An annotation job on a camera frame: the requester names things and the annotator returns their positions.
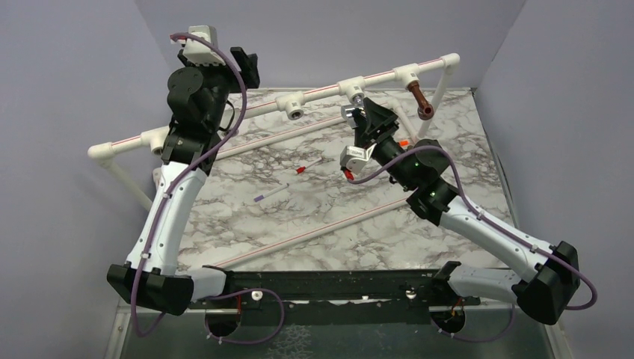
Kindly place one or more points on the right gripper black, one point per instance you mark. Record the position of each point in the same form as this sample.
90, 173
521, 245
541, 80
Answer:
377, 118

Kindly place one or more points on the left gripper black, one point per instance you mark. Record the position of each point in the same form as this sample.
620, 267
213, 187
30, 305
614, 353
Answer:
247, 78

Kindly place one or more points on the chrome metal faucet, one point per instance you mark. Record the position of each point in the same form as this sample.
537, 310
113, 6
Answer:
354, 115

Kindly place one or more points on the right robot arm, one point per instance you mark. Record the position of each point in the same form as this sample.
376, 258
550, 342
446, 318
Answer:
540, 278

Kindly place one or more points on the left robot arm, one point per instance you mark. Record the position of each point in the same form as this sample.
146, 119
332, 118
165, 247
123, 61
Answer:
197, 97

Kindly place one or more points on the brown plastic faucet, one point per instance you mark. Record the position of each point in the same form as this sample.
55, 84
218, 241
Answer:
425, 109

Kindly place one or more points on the white red marker pen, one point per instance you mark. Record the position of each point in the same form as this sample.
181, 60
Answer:
303, 168

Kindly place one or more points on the white purple marker pen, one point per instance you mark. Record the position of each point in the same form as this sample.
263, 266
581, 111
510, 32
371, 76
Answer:
278, 189

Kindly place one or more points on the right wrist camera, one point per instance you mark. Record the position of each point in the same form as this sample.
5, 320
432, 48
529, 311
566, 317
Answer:
354, 159

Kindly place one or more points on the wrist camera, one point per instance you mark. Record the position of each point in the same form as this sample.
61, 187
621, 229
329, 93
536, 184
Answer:
354, 159
195, 53

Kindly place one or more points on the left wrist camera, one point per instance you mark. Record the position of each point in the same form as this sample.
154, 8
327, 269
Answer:
195, 53

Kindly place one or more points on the white PVC pipe frame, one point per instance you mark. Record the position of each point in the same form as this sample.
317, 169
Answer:
105, 153

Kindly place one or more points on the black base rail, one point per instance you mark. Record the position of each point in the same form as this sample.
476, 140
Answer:
334, 297

